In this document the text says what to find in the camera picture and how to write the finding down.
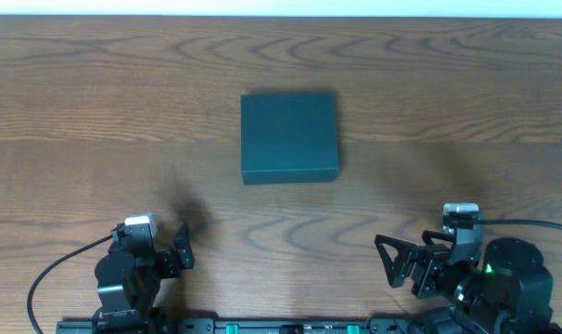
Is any dark green box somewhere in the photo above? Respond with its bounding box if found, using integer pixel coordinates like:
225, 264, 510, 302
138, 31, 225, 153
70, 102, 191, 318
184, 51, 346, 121
240, 92, 340, 185

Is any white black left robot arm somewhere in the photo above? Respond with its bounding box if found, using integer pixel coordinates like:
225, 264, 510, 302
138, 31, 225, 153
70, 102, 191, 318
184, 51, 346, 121
92, 224, 195, 333

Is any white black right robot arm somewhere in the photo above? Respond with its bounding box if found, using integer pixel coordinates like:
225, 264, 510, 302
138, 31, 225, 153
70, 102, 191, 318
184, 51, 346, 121
375, 231, 562, 334

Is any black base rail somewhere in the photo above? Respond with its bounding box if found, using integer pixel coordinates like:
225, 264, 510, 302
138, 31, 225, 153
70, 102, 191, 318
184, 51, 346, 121
56, 316, 527, 334

